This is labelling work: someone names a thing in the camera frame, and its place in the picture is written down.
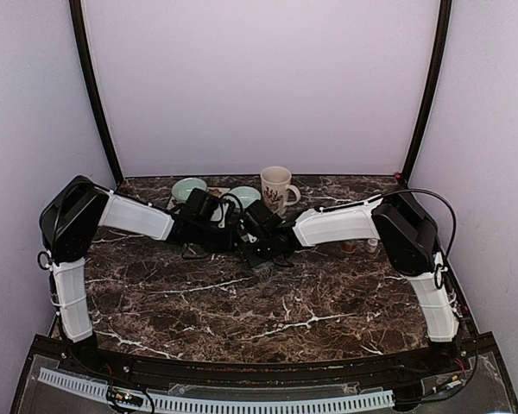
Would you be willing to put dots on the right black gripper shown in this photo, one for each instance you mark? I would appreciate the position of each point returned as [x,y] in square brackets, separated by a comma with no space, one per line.
[250,259]

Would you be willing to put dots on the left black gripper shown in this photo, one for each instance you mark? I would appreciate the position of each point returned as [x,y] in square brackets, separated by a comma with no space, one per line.
[227,245]

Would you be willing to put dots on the clear plastic pill organizer box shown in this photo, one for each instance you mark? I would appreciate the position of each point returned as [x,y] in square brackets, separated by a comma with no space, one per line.
[264,269]

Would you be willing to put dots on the large orange label pill bottle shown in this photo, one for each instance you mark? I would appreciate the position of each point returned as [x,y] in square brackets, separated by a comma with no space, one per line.
[347,247]

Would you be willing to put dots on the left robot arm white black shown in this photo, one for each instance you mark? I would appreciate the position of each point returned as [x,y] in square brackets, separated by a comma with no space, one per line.
[70,222]

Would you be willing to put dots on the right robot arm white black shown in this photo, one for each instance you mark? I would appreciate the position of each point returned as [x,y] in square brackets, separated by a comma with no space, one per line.
[408,234]

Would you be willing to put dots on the square floral ceramic plate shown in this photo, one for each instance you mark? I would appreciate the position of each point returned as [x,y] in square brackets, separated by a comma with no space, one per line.
[218,191]

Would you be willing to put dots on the left teal ceramic bowl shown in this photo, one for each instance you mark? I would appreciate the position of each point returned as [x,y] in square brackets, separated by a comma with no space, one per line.
[184,187]

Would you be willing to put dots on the teal ceramic bowl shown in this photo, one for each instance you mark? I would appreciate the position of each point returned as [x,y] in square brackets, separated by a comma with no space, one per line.
[247,195]
[184,187]

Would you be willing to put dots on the right teal ceramic bowl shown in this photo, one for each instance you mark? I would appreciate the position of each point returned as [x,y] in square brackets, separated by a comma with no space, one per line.
[247,195]

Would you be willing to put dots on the cream mug with coral pattern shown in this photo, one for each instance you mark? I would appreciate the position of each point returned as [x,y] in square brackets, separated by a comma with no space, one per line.
[278,192]

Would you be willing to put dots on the left black frame post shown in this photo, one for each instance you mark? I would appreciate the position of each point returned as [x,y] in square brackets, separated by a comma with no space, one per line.
[91,85]

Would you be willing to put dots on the black frame post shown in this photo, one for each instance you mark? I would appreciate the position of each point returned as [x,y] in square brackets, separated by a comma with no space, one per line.
[91,85]
[432,79]

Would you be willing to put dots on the white slotted cable duct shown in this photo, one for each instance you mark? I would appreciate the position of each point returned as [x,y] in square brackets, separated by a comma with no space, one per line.
[182,398]

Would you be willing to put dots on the black front rail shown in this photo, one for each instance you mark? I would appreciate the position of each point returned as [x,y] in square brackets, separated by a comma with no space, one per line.
[138,363]

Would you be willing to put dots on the right black frame post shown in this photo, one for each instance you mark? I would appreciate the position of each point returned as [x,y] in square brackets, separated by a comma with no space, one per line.
[432,79]

